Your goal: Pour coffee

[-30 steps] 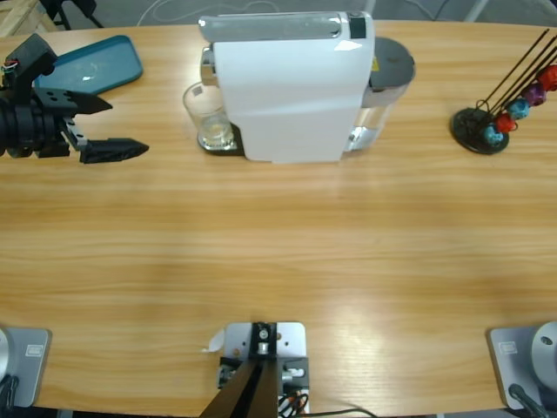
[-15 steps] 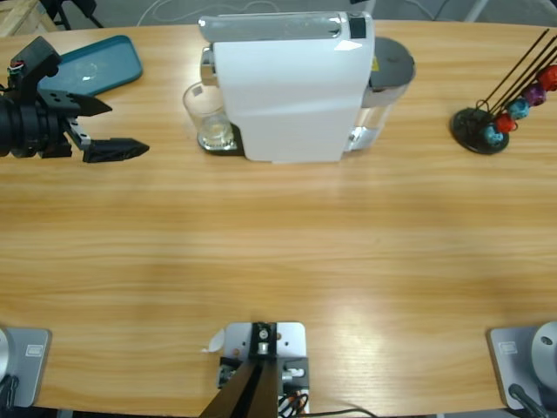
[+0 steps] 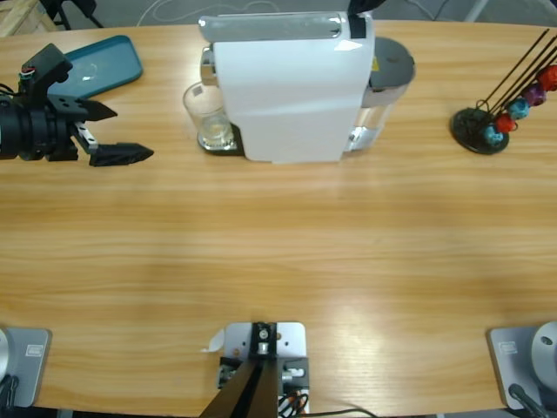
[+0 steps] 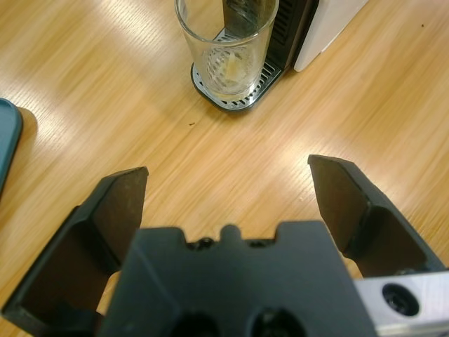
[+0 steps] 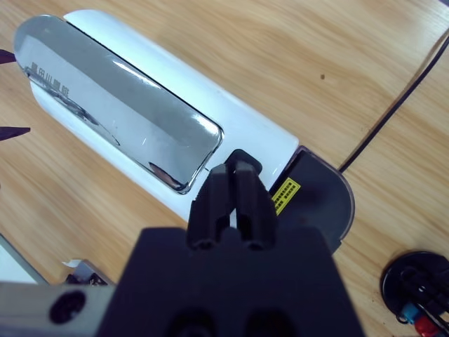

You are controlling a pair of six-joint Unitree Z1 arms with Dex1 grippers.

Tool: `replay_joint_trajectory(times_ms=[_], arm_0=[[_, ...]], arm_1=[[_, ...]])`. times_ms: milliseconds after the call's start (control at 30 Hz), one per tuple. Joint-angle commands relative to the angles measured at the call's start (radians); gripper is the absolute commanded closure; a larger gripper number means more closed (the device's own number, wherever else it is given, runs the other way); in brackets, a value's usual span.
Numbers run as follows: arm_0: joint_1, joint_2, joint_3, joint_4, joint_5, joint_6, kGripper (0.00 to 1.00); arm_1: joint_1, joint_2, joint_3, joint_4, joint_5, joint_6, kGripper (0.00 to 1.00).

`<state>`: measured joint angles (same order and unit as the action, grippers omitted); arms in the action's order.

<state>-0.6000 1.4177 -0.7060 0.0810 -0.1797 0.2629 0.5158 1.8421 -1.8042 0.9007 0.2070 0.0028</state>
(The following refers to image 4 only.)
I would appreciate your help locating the white capsule coffee machine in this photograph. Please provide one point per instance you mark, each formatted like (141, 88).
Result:
(326, 35)

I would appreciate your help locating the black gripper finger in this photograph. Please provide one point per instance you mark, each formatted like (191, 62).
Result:
(115, 210)
(343, 203)

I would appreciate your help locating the clear drinking glass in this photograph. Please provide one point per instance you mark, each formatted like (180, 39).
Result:
(196, 52)

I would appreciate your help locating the teal plastic serving tray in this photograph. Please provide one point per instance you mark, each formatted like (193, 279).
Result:
(7, 140)

